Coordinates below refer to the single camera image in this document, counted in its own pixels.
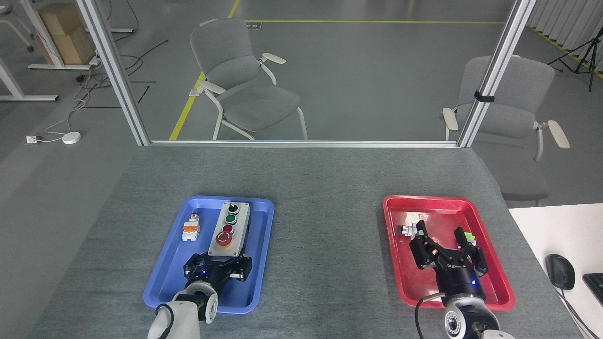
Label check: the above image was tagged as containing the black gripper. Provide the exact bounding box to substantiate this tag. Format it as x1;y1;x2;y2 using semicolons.
183;252;253;289
408;220;489;306

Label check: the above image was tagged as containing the grey control box with buttons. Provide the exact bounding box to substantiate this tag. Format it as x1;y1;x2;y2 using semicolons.
207;202;252;259

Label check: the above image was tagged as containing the brown cardboard box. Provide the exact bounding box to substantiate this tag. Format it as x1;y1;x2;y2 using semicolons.
35;2;98;66

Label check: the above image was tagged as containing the red plastic tray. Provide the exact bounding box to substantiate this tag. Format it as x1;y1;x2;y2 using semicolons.
382;195;516;312

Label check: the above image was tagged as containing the blue plastic tray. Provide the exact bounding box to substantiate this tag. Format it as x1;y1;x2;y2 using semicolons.
143;195;276;315

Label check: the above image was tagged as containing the white side desk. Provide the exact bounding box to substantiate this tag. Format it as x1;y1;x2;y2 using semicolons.
507;203;603;339

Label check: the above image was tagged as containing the black computer mouse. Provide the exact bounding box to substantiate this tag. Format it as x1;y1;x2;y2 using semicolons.
545;253;576;291

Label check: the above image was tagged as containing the black keyboard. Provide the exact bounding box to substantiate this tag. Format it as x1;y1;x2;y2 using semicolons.
582;273;603;307

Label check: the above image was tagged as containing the silver aluminium crossbar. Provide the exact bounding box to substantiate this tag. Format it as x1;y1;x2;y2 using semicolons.
148;139;460;149

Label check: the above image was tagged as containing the grey chair with white armrests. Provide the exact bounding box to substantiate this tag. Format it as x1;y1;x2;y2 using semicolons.
440;55;571;208
189;18;310;142

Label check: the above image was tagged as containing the black tripod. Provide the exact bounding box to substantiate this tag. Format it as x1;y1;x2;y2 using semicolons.
547;26;603;93

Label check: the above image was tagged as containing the red push button switch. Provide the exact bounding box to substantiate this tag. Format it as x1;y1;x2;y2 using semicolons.
182;213;202;243

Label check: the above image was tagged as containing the black push button switch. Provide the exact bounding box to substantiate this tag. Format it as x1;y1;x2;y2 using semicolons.
397;221;424;239

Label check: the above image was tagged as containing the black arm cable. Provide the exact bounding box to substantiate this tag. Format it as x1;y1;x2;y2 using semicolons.
414;292;447;339

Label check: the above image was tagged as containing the black mouse cable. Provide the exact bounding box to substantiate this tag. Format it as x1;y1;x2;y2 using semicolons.
560;287;600;339

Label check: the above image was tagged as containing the silver aluminium post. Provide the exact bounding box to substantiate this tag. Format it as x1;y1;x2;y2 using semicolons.
75;0;152;147
456;0;538;148

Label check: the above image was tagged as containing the white floor cable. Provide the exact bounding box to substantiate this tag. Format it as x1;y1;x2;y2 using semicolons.
37;78;97;142

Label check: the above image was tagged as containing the black floor cable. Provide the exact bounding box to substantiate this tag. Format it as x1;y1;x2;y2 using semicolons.
75;40;170;91

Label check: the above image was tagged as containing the white desk frame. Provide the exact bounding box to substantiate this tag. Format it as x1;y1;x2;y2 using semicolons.
0;0;93;103

